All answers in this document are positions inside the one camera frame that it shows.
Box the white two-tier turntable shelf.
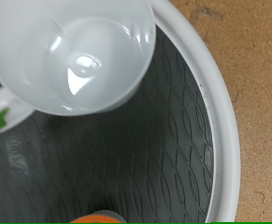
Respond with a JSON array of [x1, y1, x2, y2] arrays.
[[0, 0, 241, 224]]

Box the white mug green tape handle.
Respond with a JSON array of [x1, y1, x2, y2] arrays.
[[0, 0, 157, 138]]

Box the white coffee pod orange rim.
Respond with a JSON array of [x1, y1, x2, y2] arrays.
[[69, 209, 127, 224]]

